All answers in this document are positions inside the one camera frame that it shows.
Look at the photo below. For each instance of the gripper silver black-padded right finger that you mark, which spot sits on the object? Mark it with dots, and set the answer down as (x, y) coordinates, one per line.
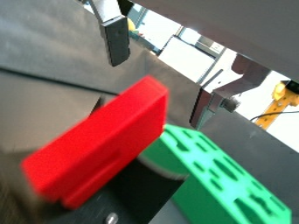
(221, 98)

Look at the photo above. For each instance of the black curved holder stand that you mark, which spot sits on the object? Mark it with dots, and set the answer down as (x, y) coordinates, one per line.
(135, 198)

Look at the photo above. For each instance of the green foam shape board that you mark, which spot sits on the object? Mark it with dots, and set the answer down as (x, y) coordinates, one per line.
(219, 194)

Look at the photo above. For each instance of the red double-square object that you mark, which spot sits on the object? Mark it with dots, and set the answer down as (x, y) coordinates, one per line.
(70, 168)

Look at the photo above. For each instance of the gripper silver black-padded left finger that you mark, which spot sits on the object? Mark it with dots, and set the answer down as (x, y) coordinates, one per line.
(114, 30)

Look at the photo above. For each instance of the yellow stand in background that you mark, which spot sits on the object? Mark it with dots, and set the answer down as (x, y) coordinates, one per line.
(285, 96)

